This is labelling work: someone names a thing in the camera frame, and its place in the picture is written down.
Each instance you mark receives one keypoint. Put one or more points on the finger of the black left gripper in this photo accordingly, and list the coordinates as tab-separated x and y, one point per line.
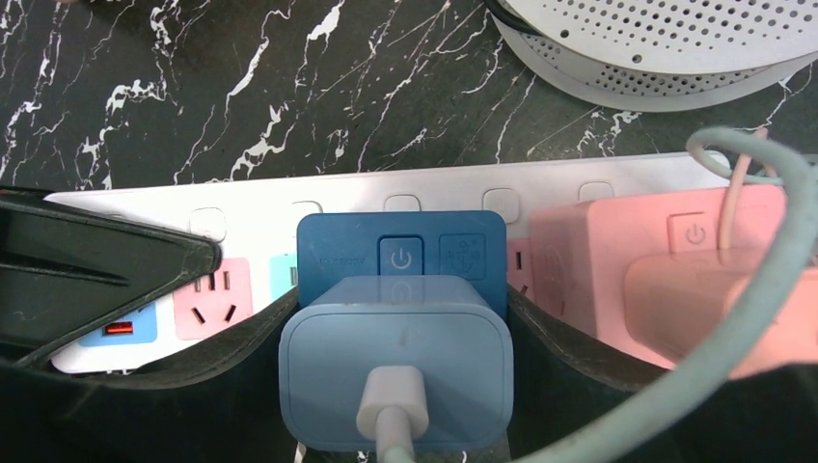
67	271

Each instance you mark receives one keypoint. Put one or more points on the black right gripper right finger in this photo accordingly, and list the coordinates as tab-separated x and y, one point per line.
576	399

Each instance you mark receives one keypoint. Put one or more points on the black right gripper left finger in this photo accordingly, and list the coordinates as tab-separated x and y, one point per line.
217	401

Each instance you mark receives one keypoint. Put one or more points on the light blue usb charger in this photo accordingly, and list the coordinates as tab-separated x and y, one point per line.
397	365

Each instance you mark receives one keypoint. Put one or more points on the pink cube adapter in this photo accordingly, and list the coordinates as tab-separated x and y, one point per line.
645	274

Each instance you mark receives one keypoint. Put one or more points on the white colourful power strip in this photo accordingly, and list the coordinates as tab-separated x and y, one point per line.
256	220

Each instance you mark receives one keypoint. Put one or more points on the blue cube adapter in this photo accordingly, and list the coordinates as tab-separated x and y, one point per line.
470	244

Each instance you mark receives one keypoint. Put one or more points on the white perforated round speaker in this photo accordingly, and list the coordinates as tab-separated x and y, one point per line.
659	55

